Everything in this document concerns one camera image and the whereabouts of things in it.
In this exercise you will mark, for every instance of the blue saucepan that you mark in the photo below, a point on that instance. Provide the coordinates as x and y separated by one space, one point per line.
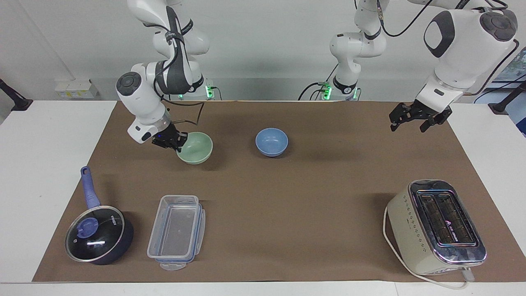
91 193

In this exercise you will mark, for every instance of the glass lid with blue knob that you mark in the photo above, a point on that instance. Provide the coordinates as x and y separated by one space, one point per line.
95 234

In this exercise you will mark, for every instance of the green bowl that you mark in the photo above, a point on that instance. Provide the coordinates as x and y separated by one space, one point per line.
198 149

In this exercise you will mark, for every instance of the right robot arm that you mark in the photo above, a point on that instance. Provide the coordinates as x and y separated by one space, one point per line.
141 105

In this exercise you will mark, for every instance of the clear plastic container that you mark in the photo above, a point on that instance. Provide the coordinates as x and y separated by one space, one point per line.
176 232

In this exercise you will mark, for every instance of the cream and chrome toaster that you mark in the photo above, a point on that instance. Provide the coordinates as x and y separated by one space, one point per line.
431 230

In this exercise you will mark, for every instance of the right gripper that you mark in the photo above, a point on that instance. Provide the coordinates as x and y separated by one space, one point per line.
165 136

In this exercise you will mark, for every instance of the white wall socket box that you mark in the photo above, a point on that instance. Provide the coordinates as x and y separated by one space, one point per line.
76 89

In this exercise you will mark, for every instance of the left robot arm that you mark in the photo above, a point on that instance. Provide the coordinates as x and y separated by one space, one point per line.
458 53

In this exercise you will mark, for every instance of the black stand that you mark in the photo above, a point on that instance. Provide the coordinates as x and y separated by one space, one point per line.
507 100
15 100

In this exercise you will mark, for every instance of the blue bowl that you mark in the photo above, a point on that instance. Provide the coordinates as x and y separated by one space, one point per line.
271 142

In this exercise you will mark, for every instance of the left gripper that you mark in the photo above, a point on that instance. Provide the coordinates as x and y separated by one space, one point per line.
431 110

